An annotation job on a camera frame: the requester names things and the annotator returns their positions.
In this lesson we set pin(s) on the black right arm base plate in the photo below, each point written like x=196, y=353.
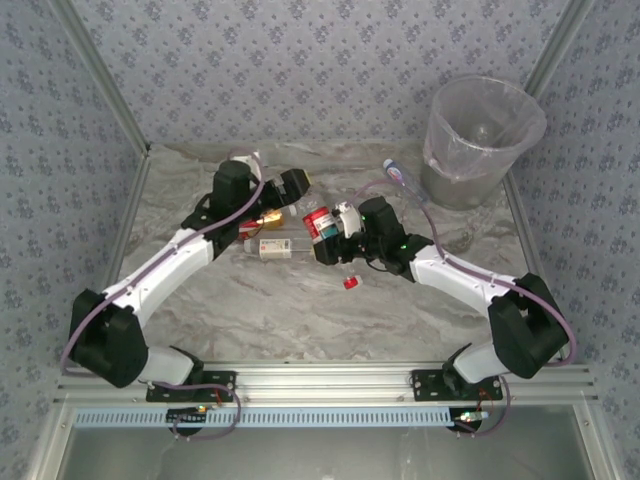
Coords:
x=427, y=385

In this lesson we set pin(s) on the grey metal panel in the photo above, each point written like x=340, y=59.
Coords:
x=325, y=455

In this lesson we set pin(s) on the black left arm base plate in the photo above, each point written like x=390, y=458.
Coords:
x=207, y=395

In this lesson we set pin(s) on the small controller board with LED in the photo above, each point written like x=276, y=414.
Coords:
x=467, y=417
x=185, y=415

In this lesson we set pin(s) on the red label bottle red cap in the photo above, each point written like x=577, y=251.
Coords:
x=316, y=222

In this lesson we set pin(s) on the clear water bottle red label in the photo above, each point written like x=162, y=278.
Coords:
x=353, y=276

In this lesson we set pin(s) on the gold and red tea bottle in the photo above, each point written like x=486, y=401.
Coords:
x=272, y=218

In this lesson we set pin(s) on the clear plastic bin liner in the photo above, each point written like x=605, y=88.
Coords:
x=530, y=125

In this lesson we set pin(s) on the clear bottle white label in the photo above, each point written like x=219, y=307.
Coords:
x=275, y=248

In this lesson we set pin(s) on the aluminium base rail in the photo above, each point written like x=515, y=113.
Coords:
x=325, y=380

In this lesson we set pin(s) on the aluminium side rail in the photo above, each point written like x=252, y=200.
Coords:
x=127, y=210
x=517, y=220

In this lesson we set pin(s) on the clear crushed plastic bottle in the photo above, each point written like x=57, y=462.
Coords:
x=482, y=132

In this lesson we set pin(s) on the clear bottle blue cap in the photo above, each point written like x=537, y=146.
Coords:
x=395, y=172

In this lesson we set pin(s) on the aluminium frame post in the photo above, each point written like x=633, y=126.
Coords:
x=560, y=45
x=45, y=450
x=100, y=75
x=595, y=445

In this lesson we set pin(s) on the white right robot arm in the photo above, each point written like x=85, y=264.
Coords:
x=450, y=272

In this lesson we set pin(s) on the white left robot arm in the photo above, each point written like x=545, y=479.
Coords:
x=170, y=270

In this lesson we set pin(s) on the grey translucent waste bin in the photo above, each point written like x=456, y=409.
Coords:
x=450, y=192

